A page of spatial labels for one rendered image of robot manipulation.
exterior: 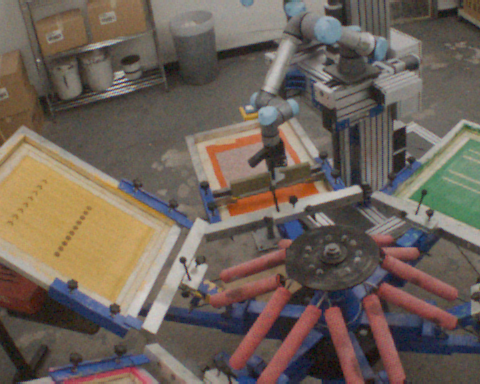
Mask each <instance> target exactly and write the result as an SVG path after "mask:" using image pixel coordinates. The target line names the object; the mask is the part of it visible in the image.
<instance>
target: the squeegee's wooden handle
mask: <svg viewBox="0 0 480 384"><path fill-rule="evenodd" d="M278 170H279V173H283V174H284V178H283V179H282V180H280V181H278V182H276V185H279V184H283V183H288V182H292V181H295V180H299V179H304V178H305V179H306V180H307V179H311V166H310V163H309V162H305V163H300V164H296V165H292V166H288V167H283V168H279V169H278ZM270 185H272V181H270V174H269V171H266V172H262V173H258V174H253V176H249V177H245V178H240V179H236V180H232V181H230V186H231V193H232V196H233V198H236V197H239V195H242V194H246V193H250V192H253V191H258V190H262V188H266V187H269V186H270Z"/></svg>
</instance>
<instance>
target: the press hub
mask: <svg viewBox="0 0 480 384"><path fill-rule="evenodd" d="M379 250H380V249H379V246H378V244H377V242H376V241H374V239H373V238H372V237H371V236H369V235H368V234H367V233H365V232H363V231H361V230H359V229H357V228H354V227H350V226H346V225H324V226H319V227H315V228H312V229H311V230H310V231H306V232H304V233H303V234H301V235H300V236H298V237H297V238H296V239H295V240H294V241H293V242H292V243H290V245H289V246H288V248H287V250H286V254H285V266H286V269H287V272H288V273H289V275H290V276H291V278H292V279H293V280H294V281H295V282H297V283H298V284H299V285H301V286H303V287H301V288H299V289H298V290H297V291H295V292H294V293H293V294H292V297H291V298H290V300H289V302H287V304H292V305H301V306H308V305H309V306H310V305H313V306H316V304H317V303H319V301H320V299H321V298H322V296H323V295H324V292H328V293H327V294H328V297H329V300H330V303H331V304H332V307H335V306H337V307H338V308H340V312H341V315H342V317H343V320H344V323H345V326H346V328H347V330H348V332H350V331H353V332H352V333H353V335H354V337H355V338H356V340H357V342H358V344H359V346H360V347H361V351H362V352H363V354H364V355H365V357H366V359H367V361H368V362H369V363H368V364H369V366H370V368H373V367H374V366H375V365H376V364H377V363H378V362H379V360H380V359H381V356H380V355H379V354H380V352H379V349H378V347H377V345H376V342H375V340H376V339H375V338H374V335H373V332H372V329H371V328H370V326H367V325H360V322H361V320H362V311H365V310H364V307H363V306H364V304H363V302H362V301H360V300H359V298H358V297H357V296H356V295H355V294H354V293H353V292H352V291H351V290H352V289H353V288H354V287H355V286H357V285H359V284H361V283H363V282H365V281H367V280H368V279H369V278H370V277H371V276H372V275H373V274H374V273H375V271H376V269H377V267H378V265H379V259H380V254H379ZM313 289H314V290H318V292H317V294H315V292H314V290H313ZM378 298H379V297H378ZM378 301H379V303H380V305H381V308H382V310H383V313H389V311H390V308H389V306H388V303H387V301H386V300H382V299H380V298H379V299H378ZM328 308H330V307H329V305H328V302H327V299H326V296H325V298H324V300H323V301H322V303H321V304H319V306H318V309H319V310H321V315H320V317H319V318H318V320H317V322H316V323H315V325H314V327H313V329H314V330H315V331H316V332H317V331H318V332H319V333H322V334H323V335H324V337H323V338H322V339H320V340H319V341H318V342H317V343H316V344H315V345H313V346H312V347H311V348H310V349H309V350H308V351H307V352H306V353H305V354H304V357H305V358H309V359H312V360H315V361H317V362H316V363H315V364H314V365H313V366H311V367H310V368H309V369H308V370H307V371H306V375H309V376H311V377H313V378H316V379H319V380H321V383H322V384H347V383H346V378H345V375H344V373H343V370H342V367H341V365H340V363H339V361H340V359H339V357H338V354H337V351H336V348H335V347H334V344H333V341H332V339H331V338H332V336H331V333H330V330H329V327H328V325H327V322H326V319H325V316H324V312H325V310H326V309H328ZM298 321H299V320H297V319H290V318H281V317H279V328H280V332H281V335H282V338H281V340H282V343H283V341H284V340H285V339H286V338H287V336H288V334H289V333H290V331H291V329H292V328H294V326H295V325H296V323H297V322H298Z"/></svg>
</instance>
